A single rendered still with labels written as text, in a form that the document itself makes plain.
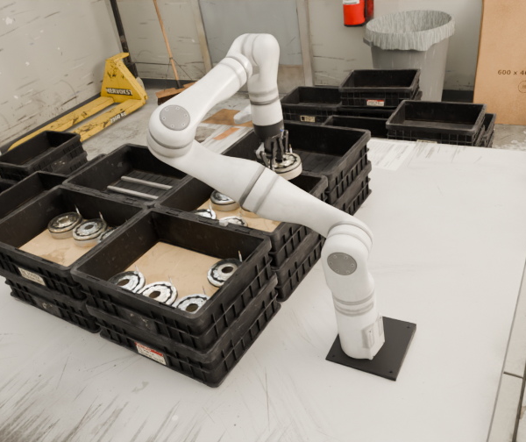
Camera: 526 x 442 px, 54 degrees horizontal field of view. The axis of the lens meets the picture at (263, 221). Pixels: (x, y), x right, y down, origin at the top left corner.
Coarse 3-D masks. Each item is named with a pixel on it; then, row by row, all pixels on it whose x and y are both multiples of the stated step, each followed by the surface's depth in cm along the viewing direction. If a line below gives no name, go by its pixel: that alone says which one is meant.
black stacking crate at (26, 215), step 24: (72, 192) 160; (24, 216) 155; (48, 216) 162; (96, 216) 160; (120, 216) 152; (0, 240) 150; (24, 240) 156; (0, 264) 147; (24, 264) 139; (48, 288) 137; (72, 288) 130
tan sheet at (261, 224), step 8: (208, 200) 162; (200, 208) 159; (208, 208) 158; (240, 208) 155; (224, 216) 153; (232, 216) 152; (248, 224) 147; (256, 224) 147; (264, 224) 146; (272, 224) 146
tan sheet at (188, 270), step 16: (144, 256) 142; (160, 256) 141; (176, 256) 140; (192, 256) 139; (208, 256) 138; (144, 272) 136; (160, 272) 135; (176, 272) 134; (192, 272) 133; (176, 288) 129; (192, 288) 128; (208, 288) 127
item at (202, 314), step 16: (208, 224) 132; (112, 240) 132; (256, 256) 118; (80, 272) 123; (240, 272) 114; (96, 288) 120; (112, 288) 116; (224, 288) 110; (144, 304) 112; (160, 304) 109; (208, 304) 107; (176, 320) 108; (192, 320) 105
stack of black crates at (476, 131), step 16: (400, 112) 257; (416, 112) 262; (432, 112) 258; (448, 112) 254; (464, 112) 251; (480, 112) 238; (400, 128) 240; (416, 128) 236; (432, 128) 232; (448, 128) 229; (464, 128) 250; (480, 128) 245; (448, 144) 234; (464, 144) 231; (480, 144) 253
